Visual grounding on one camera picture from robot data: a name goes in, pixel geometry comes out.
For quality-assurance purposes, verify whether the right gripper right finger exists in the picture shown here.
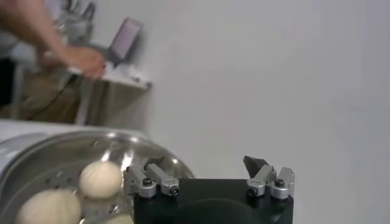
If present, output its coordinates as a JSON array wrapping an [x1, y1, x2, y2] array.
[[243, 155, 296, 199]]

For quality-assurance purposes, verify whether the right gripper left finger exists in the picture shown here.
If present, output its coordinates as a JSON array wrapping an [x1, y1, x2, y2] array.
[[123, 156, 180, 199]]

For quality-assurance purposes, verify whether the white steamed baozi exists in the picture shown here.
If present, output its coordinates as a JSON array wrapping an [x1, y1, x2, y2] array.
[[14, 188, 82, 224], [78, 160, 124, 200], [103, 212, 135, 224]]

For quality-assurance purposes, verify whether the person bare forearm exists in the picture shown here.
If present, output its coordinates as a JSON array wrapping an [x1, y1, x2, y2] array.
[[0, 0, 69, 54]]

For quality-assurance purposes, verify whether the stainless steel steamer basket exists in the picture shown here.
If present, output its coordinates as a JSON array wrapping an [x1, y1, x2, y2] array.
[[0, 130, 196, 224]]

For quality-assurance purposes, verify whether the person bare hand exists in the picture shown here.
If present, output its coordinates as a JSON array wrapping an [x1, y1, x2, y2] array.
[[59, 45, 107, 80]]

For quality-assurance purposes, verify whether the white side table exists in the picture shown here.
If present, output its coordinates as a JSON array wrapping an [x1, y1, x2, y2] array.
[[9, 39, 152, 125]]

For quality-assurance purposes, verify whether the thin black dangling cable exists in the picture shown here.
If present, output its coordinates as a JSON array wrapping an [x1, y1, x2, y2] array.
[[27, 74, 77, 121]]

